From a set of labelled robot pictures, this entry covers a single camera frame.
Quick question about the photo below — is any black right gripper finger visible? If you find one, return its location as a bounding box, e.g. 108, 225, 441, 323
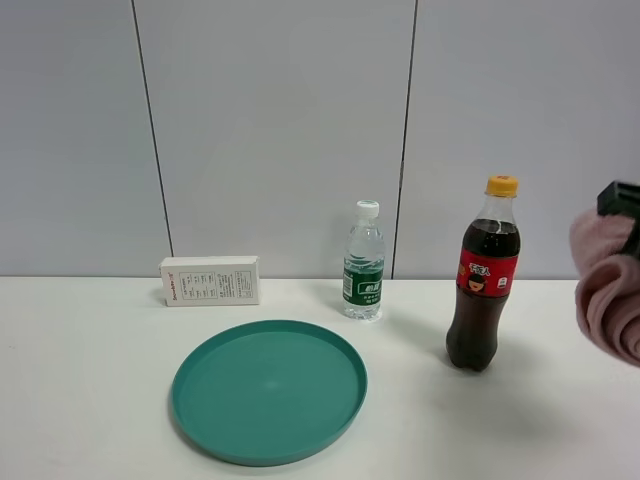
618, 219, 640, 259

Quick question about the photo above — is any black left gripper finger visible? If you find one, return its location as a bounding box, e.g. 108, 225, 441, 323
597, 181, 640, 218

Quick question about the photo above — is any pink towel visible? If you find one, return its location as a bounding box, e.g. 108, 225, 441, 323
569, 208, 639, 367

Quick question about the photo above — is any cola bottle yellow cap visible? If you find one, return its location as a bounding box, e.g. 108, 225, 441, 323
444, 174, 522, 374

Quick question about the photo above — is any clear water bottle green label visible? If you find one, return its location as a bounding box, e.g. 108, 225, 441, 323
342, 200, 386, 321

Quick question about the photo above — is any teal round plastic plate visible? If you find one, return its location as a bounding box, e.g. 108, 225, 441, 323
168, 320, 368, 467

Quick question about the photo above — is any white printed carton box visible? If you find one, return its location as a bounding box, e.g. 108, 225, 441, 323
159, 256, 260, 307

